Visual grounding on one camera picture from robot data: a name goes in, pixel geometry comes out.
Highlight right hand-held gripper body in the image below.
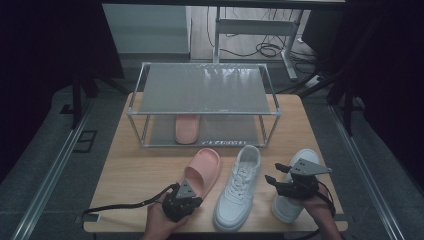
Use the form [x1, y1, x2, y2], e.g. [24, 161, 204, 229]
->
[275, 157, 333, 201]

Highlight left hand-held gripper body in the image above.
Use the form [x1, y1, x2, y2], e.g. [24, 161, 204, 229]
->
[162, 179, 202, 223]

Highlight white sneaker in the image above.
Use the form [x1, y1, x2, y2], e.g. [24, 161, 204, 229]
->
[213, 144, 262, 232]
[271, 148, 321, 224]

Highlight pink slipper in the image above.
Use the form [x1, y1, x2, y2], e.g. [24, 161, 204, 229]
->
[183, 147, 222, 201]
[174, 114, 202, 145]

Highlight metal frame shoe rack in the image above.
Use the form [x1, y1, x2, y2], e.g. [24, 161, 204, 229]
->
[126, 61, 283, 148]

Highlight person's left hand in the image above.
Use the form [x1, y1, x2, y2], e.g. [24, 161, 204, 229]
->
[144, 200, 190, 236]

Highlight person's right hand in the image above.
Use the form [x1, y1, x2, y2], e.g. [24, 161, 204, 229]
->
[301, 184, 335, 218]

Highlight black metal stand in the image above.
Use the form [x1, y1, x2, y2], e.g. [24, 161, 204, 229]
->
[276, 19, 381, 136]
[59, 66, 129, 130]

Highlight white power strip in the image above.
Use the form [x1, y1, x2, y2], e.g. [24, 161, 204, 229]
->
[304, 74, 325, 89]

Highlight black floor plate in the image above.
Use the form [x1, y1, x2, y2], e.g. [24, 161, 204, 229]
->
[73, 129, 98, 154]

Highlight black box under desk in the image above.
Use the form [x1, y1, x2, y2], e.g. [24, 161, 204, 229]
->
[301, 9, 345, 58]

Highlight dark curtain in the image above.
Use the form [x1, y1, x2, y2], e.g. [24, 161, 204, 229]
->
[333, 0, 424, 189]
[0, 0, 125, 176]

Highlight white cabinet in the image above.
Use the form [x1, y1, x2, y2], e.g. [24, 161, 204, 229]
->
[101, 3, 193, 55]

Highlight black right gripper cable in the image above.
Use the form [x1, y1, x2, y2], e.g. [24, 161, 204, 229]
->
[299, 181, 337, 240]

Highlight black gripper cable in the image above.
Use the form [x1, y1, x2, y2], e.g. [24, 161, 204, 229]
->
[299, 181, 337, 240]
[82, 183, 181, 216]

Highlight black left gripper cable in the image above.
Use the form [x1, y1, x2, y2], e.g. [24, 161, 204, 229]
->
[82, 183, 181, 216]

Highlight metal floor rail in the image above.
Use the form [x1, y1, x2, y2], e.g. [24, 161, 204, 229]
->
[328, 103, 406, 240]
[9, 99, 95, 240]

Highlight black cables on floor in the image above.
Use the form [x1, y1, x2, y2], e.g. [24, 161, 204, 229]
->
[206, 6, 318, 68]

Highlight white desk frame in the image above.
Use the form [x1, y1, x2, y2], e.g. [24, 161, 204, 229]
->
[213, 6, 306, 82]

